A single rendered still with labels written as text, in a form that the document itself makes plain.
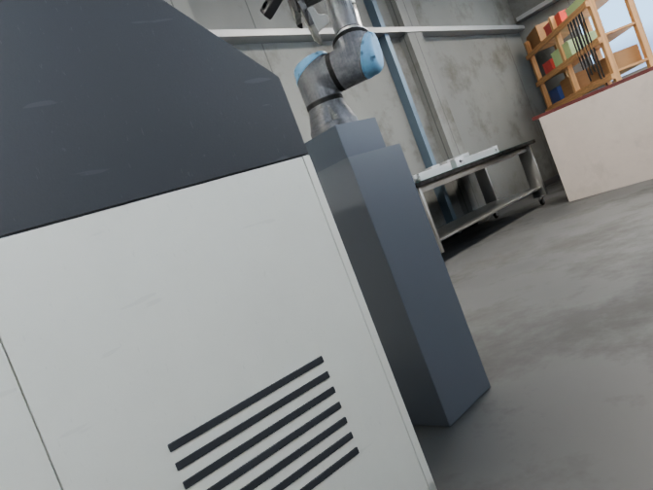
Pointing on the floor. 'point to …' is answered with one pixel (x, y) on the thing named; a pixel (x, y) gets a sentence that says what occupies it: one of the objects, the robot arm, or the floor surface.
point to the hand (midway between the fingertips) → (309, 38)
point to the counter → (603, 137)
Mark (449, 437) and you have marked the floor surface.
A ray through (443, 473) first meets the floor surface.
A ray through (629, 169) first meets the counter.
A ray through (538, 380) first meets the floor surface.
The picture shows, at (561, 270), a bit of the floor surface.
